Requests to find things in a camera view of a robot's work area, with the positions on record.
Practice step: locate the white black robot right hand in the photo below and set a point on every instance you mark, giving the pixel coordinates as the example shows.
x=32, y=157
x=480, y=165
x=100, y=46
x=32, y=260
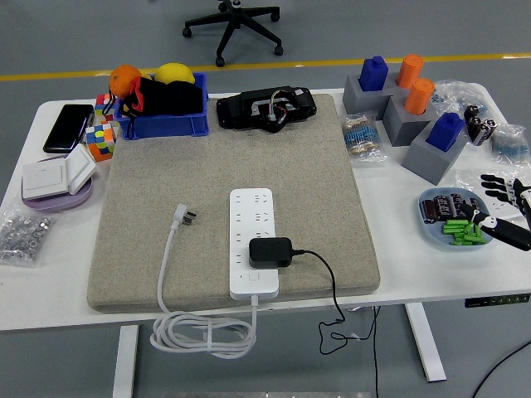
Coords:
x=506, y=234

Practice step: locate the black plug adapter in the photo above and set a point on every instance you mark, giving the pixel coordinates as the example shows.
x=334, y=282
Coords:
x=269, y=253

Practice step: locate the white power strip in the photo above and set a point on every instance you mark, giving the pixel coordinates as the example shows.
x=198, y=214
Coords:
x=249, y=215

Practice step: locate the green battery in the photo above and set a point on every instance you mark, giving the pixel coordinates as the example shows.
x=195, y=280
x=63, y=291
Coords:
x=466, y=241
x=478, y=234
x=452, y=229
x=454, y=224

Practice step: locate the black capacitor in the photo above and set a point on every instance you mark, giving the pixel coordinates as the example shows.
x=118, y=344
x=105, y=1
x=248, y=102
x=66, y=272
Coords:
x=478, y=204
x=441, y=205
x=428, y=210
x=457, y=203

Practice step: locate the clear plastic bag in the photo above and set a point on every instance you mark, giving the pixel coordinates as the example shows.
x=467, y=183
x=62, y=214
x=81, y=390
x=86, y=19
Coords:
x=469, y=178

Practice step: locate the black table control panel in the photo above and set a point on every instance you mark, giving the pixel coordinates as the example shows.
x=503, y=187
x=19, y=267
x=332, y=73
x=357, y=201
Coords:
x=498, y=301

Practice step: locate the light blue tray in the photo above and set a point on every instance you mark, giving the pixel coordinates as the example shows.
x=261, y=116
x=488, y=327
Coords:
x=431, y=232

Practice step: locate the bag of black capacitors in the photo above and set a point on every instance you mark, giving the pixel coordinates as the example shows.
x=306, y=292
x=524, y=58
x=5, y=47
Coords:
x=481, y=126

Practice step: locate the grey block holder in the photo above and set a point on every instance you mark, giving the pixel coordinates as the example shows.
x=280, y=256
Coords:
x=423, y=159
x=352, y=99
x=398, y=124

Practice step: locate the blue square peg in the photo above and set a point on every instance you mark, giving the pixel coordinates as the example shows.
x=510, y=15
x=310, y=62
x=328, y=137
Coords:
x=444, y=132
x=373, y=74

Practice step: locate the white table leg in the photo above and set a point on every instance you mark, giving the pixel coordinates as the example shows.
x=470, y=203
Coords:
x=427, y=352
x=124, y=365

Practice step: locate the clear bag of small parts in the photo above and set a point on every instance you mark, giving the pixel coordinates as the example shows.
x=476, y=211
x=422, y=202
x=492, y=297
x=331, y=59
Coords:
x=452, y=95

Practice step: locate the orange cylinder peg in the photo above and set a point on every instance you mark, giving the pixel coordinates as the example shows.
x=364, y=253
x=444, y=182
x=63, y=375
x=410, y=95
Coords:
x=419, y=97
x=410, y=70

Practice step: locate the bag of tan blue resistors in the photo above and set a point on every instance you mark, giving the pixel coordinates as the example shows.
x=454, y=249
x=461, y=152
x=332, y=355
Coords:
x=361, y=137

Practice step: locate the grey-brown mat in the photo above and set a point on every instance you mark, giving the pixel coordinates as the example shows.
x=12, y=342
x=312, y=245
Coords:
x=186, y=166

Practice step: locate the black office chair base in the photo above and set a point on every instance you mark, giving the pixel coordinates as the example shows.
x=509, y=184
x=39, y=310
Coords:
x=232, y=25

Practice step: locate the blue plastic bin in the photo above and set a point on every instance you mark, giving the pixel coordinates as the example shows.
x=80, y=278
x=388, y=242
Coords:
x=166, y=124

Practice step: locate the yellow lemon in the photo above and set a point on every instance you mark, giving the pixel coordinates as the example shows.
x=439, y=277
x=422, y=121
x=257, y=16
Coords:
x=174, y=74

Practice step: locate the orange fruit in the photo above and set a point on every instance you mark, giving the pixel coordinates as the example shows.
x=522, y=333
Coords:
x=122, y=79

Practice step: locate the large colourful puzzle cube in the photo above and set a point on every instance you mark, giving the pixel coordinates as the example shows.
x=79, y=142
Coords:
x=99, y=141

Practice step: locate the small colourful puzzle cube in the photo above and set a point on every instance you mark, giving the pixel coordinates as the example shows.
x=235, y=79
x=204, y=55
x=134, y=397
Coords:
x=101, y=103

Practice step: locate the black smartphone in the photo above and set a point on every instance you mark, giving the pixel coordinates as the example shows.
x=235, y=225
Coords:
x=68, y=128

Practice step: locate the purple round plate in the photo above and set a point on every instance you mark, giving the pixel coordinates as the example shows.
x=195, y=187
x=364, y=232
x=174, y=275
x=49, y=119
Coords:
x=54, y=204

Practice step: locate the bag of metal nuts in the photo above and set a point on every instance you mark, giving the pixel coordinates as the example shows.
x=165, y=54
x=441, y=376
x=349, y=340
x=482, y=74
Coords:
x=20, y=234

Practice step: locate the white wall socket panel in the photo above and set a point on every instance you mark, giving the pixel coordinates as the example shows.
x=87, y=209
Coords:
x=504, y=210

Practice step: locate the white tilted wall switch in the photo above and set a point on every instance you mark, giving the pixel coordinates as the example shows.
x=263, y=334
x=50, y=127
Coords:
x=81, y=168

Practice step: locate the white flat wall switch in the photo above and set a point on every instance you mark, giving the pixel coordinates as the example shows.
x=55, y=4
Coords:
x=43, y=178

